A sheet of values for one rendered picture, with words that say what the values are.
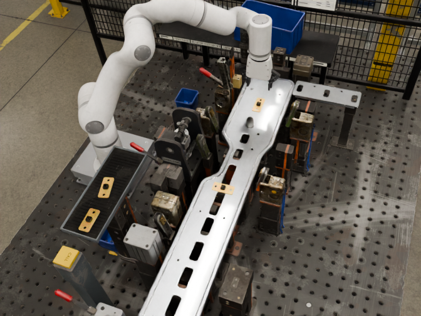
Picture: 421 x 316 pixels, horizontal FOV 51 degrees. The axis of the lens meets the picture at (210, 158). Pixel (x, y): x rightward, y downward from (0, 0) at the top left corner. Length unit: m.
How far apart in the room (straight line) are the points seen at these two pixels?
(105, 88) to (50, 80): 2.30
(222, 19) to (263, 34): 0.17
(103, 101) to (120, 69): 0.15
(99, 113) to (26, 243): 0.71
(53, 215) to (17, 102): 1.90
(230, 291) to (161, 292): 0.23
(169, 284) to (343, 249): 0.77
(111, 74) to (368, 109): 1.36
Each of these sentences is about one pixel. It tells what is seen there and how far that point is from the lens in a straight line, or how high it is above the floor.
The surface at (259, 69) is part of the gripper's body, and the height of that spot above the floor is 1.22.
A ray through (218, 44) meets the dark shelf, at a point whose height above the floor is 1.02.
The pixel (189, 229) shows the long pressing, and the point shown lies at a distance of 1.60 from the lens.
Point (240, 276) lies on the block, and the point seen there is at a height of 1.03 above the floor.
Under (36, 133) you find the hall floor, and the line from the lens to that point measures 3.58.
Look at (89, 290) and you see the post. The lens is 1.63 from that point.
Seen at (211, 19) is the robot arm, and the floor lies 1.50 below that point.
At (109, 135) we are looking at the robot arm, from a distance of 1.90.
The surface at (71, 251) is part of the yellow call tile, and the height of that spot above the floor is 1.16.
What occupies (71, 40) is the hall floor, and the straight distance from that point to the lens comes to 4.37.
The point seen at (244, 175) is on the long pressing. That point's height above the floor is 1.00.
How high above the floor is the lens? 2.38
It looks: 51 degrees down
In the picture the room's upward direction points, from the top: 7 degrees counter-clockwise
